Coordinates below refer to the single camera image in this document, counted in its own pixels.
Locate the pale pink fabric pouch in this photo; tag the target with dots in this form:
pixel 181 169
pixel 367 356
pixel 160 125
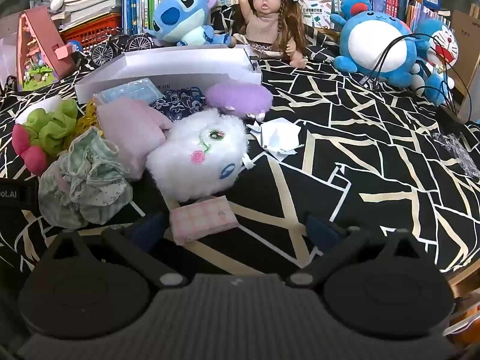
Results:
pixel 127 127

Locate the crumpled white paper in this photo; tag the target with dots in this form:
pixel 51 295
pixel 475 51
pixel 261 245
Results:
pixel 277 135

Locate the clear plastic wrap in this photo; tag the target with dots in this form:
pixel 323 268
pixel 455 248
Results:
pixel 461 153

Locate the light blue sock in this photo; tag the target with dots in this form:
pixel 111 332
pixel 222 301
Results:
pixel 131 90

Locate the brown cardboard sheet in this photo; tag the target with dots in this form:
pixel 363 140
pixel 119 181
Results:
pixel 467 33

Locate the white bag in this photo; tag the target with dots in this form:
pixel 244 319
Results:
pixel 9 52

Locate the green striped cloth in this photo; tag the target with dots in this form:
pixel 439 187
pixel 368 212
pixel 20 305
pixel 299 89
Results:
pixel 90 180

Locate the blue robot cat plush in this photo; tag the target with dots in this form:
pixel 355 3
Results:
pixel 444 45

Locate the round blue white plush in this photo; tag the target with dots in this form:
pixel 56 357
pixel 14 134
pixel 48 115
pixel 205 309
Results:
pixel 371 45

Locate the black bicycle model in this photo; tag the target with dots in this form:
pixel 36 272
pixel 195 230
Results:
pixel 100 53

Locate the pink checked tissue pack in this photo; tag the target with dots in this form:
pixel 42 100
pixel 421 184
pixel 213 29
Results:
pixel 202 217

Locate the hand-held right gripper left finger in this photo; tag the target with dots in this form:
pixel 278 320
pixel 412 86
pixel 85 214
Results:
pixel 147 229

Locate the white green printed box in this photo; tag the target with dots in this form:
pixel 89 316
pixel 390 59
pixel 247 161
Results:
pixel 317 11

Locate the pink fabric bow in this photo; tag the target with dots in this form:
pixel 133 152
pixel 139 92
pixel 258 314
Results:
pixel 33 157

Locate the navy floral cloth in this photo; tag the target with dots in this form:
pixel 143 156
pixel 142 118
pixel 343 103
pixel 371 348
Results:
pixel 180 103

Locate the white fluffy plush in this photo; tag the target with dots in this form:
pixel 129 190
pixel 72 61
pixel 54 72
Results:
pixel 195 157

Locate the white cardboard box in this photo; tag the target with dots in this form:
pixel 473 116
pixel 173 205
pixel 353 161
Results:
pixel 180 71

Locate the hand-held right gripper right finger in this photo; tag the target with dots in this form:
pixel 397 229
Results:
pixel 320 230

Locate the blue alien plush toy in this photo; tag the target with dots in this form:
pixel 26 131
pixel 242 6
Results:
pixel 180 11

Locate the grey cloth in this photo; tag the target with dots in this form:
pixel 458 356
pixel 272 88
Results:
pixel 39 0

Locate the gold sequin bow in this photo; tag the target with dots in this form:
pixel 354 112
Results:
pixel 88 120

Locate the pink miniature house model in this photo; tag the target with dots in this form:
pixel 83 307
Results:
pixel 37 45

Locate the purple fuzzy sock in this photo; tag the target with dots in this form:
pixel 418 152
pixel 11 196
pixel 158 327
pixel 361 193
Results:
pixel 236 97

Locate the red plastic basket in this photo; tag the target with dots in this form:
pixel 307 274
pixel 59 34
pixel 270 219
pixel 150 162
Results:
pixel 93 30

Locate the black gold patterned blanket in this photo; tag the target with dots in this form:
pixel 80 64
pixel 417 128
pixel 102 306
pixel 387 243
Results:
pixel 375 138

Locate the green scrunchie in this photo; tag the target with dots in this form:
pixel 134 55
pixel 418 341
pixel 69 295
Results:
pixel 52 127

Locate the brown-haired doll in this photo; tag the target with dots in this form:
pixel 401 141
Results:
pixel 268 3

